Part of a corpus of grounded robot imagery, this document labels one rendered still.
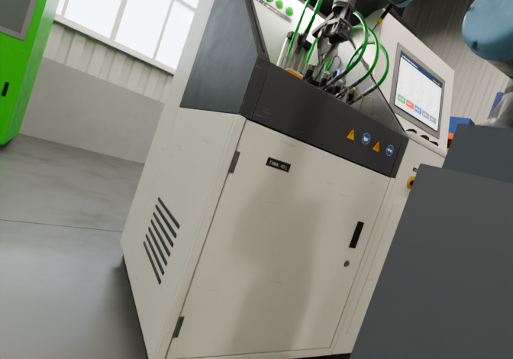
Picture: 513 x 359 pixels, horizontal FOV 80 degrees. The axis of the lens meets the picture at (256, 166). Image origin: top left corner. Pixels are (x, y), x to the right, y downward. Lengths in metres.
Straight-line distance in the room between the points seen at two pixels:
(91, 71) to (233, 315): 4.21
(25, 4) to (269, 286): 2.98
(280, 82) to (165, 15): 4.42
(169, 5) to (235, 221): 4.56
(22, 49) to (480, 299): 3.30
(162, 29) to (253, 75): 4.32
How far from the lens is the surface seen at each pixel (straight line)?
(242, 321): 1.04
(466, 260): 0.66
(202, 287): 0.91
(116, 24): 4.92
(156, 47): 5.03
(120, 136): 4.93
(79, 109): 4.81
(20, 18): 3.36
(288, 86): 0.87
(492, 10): 0.71
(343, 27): 1.21
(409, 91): 1.73
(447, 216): 0.67
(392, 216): 1.30
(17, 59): 3.33
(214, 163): 0.83
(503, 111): 0.76
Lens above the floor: 0.71
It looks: 2 degrees down
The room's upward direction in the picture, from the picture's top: 19 degrees clockwise
